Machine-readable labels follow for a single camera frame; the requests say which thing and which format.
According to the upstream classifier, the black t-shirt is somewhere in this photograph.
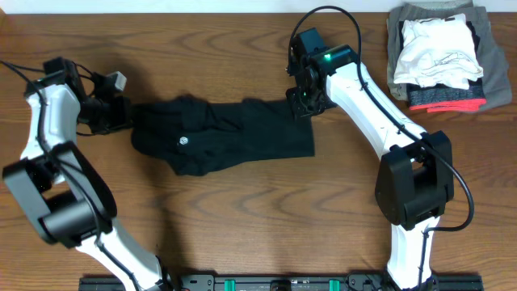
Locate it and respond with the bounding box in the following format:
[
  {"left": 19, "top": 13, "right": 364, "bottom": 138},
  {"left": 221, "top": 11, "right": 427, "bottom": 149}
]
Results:
[{"left": 131, "top": 95, "right": 315, "bottom": 176}]

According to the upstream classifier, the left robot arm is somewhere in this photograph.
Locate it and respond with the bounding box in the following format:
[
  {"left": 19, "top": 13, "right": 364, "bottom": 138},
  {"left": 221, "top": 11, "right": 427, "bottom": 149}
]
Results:
[{"left": 2, "top": 71, "right": 179, "bottom": 290}]

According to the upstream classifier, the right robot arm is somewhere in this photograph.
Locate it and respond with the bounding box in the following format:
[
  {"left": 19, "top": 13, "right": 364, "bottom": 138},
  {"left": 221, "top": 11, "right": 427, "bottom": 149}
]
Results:
[{"left": 286, "top": 44, "right": 454, "bottom": 290}]

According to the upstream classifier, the black garment with red hem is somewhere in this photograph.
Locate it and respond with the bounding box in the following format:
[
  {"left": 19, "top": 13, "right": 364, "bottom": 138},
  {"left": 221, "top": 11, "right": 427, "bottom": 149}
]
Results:
[{"left": 398, "top": 25, "right": 486, "bottom": 112}]

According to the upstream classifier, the white folded garment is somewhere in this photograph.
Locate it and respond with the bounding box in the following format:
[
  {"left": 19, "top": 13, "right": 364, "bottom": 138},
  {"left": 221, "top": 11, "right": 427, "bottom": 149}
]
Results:
[{"left": 393, "top": 14, "right": 484, "bottom": 90}]

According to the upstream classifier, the grey folded garment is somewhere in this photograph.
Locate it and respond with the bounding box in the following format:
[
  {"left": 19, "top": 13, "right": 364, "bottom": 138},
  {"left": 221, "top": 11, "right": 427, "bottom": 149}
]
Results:
[{"left": 387, "top": 0, "right": 512, "bottom": 111}]

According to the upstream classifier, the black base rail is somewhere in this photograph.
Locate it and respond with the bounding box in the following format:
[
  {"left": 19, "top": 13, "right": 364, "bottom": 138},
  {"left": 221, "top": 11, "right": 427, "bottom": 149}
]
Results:
[{"left": 78, "top": 272, "right": 485, "bottom": 291}]

